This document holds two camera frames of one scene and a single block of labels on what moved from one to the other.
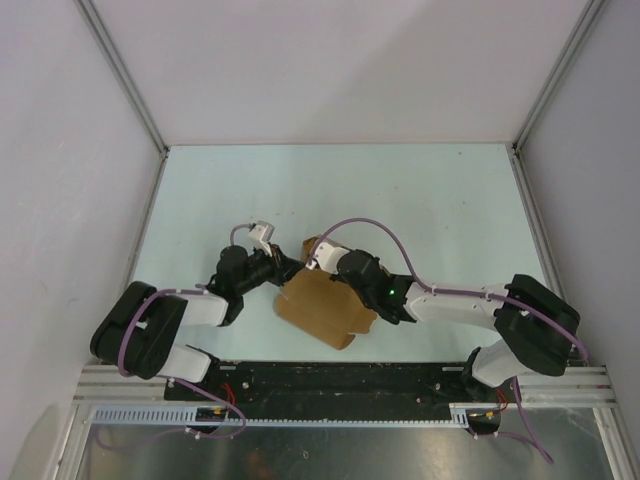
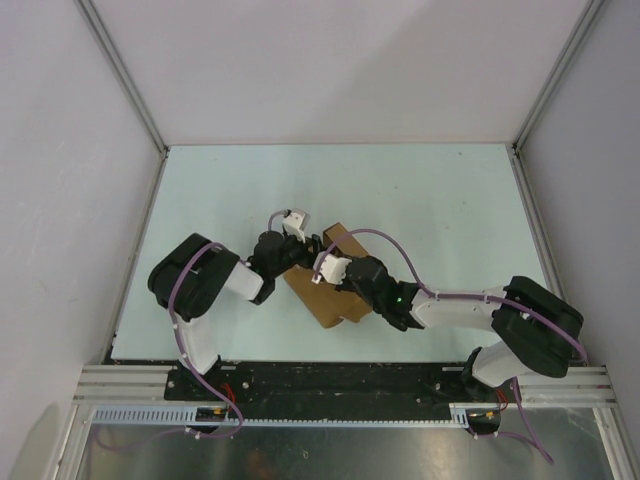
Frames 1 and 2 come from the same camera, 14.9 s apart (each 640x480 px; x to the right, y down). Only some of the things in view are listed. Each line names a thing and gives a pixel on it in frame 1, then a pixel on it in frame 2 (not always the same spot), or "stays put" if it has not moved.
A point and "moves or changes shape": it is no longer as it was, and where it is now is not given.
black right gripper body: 367,299 stays put
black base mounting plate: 333,385 stays put
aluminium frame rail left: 111,51 stays put
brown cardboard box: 315,305 moves or changes shape
